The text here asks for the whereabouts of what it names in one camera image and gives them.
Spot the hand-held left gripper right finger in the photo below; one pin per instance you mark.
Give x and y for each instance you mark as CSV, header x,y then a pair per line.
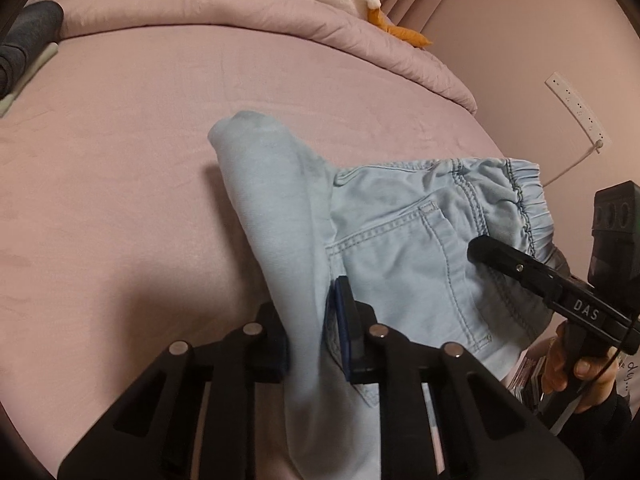
x,y
344,320

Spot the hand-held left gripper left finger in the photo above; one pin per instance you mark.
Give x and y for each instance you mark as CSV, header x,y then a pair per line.
x,y
272,355

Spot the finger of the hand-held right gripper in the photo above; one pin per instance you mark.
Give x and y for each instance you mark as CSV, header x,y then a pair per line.
x,y
515,265

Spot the light blue denim pants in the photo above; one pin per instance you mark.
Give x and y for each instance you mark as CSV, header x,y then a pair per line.
x,y
390,210

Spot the person's right forearm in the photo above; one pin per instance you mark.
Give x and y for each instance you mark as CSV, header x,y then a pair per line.
x,y
605,425

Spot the person's right hand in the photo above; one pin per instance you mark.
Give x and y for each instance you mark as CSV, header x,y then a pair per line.
x,y
595,380

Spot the stack of magazines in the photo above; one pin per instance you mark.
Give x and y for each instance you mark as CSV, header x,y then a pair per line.
x,y
525,375

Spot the white power strip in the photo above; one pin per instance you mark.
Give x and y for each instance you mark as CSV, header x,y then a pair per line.
x,y
575,105

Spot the pink bed sheet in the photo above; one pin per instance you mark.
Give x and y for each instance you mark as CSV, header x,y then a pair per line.
x,y
125,185

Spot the pink comforter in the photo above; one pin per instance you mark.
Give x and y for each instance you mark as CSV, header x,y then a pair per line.
x,y
275,20

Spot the dark grey folded cloth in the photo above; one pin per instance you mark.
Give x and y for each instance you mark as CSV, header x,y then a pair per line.
x,y
25,35

